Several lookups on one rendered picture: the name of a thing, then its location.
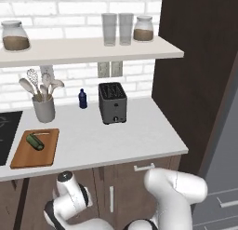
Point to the pale wooden spatula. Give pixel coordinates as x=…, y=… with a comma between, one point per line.
x=46, y=80

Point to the pale slotted spoon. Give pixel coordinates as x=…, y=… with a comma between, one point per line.
x=56, y=84

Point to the brown drawer front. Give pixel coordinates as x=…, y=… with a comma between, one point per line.
x=164, y=164

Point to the dark grey toaster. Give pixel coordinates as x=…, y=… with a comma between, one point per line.
x=114, y=109

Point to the grey utensil pot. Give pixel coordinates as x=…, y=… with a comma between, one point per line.
x=44, y=111

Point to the pale wooden spoon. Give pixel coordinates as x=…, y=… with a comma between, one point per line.
x=26, y=85

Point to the black hob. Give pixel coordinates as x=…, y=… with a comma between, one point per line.
x=7, y=134

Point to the grey fridge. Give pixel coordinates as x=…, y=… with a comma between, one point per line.
x=223, y=165

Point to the small glass jar brown contents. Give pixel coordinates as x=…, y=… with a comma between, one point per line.
x=143, y=30

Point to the clear drinking glass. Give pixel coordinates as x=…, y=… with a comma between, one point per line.
x=126, y=29
x=109, y=30

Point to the dark blue bottle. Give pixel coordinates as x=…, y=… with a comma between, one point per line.
x=82, y=100

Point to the large glass jar brown contents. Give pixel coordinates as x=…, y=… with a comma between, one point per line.
x=15, y=38

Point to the dark brown tall cupboard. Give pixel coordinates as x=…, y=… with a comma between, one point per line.
x=192, y=69

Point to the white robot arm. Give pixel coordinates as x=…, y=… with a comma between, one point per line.
x=173, y=190

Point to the wooden cutting board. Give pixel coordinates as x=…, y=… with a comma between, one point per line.
x=34, y=156

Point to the grey wall outlet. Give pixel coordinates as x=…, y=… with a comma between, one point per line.
x=103, y=69
x=116, y=69

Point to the green cucumber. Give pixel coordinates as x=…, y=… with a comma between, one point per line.
x=35, y=142

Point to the white wall shelf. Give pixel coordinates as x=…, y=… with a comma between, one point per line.
x=86, y=50

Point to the brown cupboard door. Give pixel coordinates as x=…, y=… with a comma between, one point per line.
x=124, y=193
x=37, y=193

